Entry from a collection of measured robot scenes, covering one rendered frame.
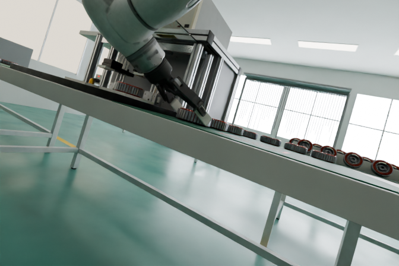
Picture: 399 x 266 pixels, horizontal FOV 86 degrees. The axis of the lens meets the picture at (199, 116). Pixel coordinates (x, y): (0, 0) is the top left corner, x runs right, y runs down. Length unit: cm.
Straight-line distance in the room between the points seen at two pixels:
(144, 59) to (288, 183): 41
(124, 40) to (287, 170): 43
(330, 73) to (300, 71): 79
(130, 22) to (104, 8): 6
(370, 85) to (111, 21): 716
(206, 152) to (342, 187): 20
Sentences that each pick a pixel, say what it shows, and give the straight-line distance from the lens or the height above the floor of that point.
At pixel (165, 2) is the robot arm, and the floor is 97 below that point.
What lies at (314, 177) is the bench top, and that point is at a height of 73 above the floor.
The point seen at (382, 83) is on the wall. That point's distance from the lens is 747.
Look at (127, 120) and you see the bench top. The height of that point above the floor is 72.
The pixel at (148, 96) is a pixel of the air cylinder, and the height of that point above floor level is 80.
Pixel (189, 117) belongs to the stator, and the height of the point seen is 76.
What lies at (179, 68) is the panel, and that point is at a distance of 109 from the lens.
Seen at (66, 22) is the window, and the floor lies 204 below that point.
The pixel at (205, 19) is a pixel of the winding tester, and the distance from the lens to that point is 108.
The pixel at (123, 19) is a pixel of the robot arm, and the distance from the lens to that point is 52.
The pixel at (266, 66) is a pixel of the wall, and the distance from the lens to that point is 762.
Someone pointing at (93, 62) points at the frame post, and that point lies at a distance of 129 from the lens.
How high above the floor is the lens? 76
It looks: 1 degrees up
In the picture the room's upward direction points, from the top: 17 degrees clockwise
